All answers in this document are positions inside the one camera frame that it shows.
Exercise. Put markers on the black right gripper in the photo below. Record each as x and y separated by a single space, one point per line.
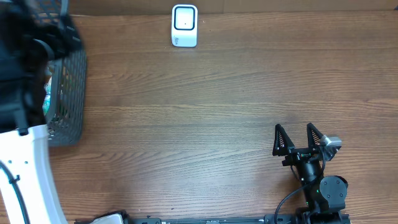
300 154

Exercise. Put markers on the tissue pack white green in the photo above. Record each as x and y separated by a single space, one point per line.
46 103

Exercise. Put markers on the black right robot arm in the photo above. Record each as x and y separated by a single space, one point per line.
324 195

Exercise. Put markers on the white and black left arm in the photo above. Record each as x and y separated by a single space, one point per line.
43 83

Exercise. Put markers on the dark grey plastic basket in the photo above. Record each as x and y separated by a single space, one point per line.
65 115

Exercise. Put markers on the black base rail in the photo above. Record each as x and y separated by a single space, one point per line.
122 217

